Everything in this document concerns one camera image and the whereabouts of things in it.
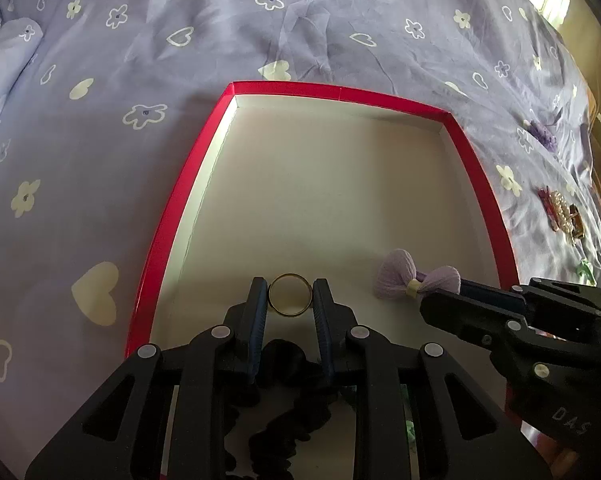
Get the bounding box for gold ring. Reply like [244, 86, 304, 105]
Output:
[266, 272, 314, 318]

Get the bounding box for purple bow hair tie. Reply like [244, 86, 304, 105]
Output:
[373, 248, 463, 302]

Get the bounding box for black scrunchie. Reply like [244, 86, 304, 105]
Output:
[238, 339, 335, 479]

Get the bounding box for pink hair clip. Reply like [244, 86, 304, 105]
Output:
[536, 188, 560, 232]

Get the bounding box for right hand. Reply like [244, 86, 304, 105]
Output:
[550, 448, 579, 480]

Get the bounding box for white pearl scrunchie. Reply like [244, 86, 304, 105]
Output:
[549, 191, 573, 234]

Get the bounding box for red shallow cardboard box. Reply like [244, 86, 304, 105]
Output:
[123, 80, 542, 480]

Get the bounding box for purple flower hair accessory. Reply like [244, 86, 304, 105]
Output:
[524, 120, 558, 153]

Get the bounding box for purple flowered bed quilt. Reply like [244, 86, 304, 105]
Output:
[0, 0, 601, 477]

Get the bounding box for mint green hair tie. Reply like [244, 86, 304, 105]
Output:
[576, 258, 598, 286]

